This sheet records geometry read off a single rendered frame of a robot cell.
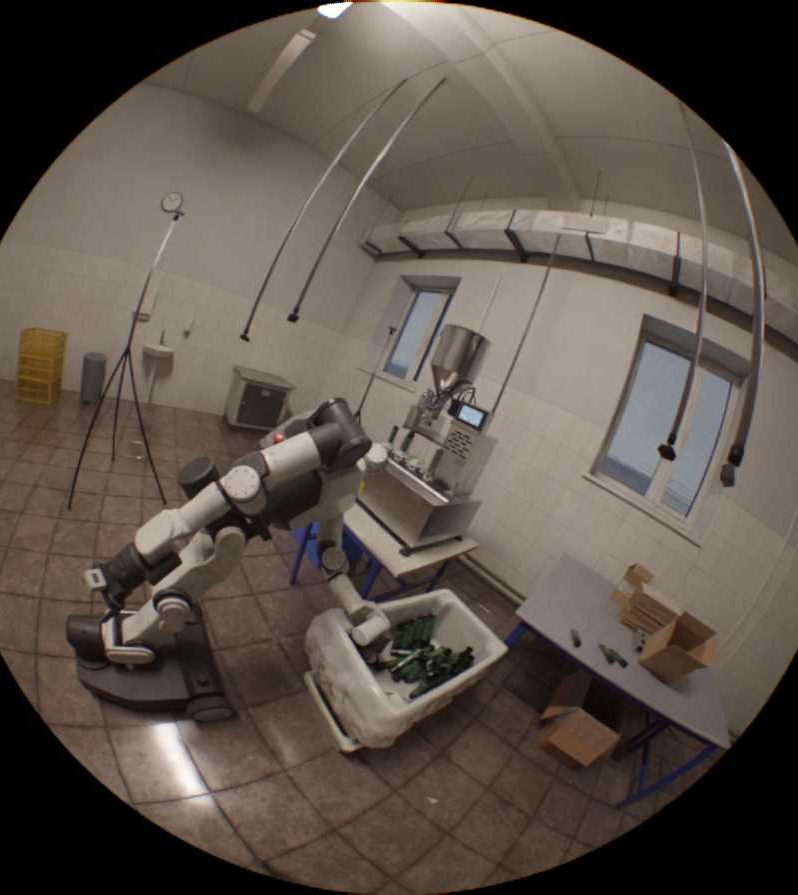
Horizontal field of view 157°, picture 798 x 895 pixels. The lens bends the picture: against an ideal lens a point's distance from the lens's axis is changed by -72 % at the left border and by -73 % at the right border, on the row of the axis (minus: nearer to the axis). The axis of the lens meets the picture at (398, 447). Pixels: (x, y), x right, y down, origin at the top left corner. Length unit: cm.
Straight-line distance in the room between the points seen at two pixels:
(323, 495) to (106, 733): 139
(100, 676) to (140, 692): 18
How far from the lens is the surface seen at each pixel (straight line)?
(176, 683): 138
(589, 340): 295
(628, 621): 202
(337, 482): 77
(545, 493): 271
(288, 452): 66
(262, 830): 144
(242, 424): 418
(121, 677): 142
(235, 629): 172
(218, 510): 67
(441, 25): 301
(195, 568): 94
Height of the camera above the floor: 143
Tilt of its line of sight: 12 degrees down
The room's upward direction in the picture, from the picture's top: 23 degrees clockwise
